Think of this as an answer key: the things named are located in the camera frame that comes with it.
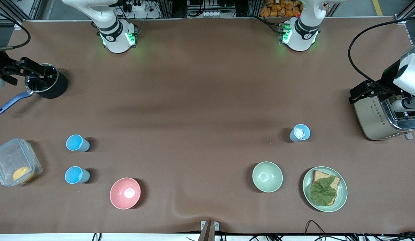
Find blue plastic cup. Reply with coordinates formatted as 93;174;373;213
65;166;90;184
289;124;311;143
66;134;90;153

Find glass lid with blue knob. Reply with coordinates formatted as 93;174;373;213
25;64;59;93

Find silver toaster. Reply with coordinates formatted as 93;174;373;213
353;90;415;141

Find clear plastic container green clips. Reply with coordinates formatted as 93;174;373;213
0;138;44;187

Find brown bread slice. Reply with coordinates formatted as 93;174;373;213
310;170;341;206

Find orange fruit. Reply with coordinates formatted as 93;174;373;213
12;166;36;183

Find pale green plate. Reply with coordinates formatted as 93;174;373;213
302;166;348;213

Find green lettuce leaf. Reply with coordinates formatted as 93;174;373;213
310;177;338;206

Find pale green bowl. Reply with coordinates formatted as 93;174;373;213
252;161;284;193

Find pink bowl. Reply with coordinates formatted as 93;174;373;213
110;177;141;210

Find black pot with blue handle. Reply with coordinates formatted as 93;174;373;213
0;63;69;115

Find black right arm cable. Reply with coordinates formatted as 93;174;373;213
0;8;31;53

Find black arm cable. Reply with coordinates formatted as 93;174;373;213
348;17;410;93
0;8;31;53

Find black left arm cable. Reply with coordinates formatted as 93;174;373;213
348;17;410;93

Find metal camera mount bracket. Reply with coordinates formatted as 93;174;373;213
200;220;220;241

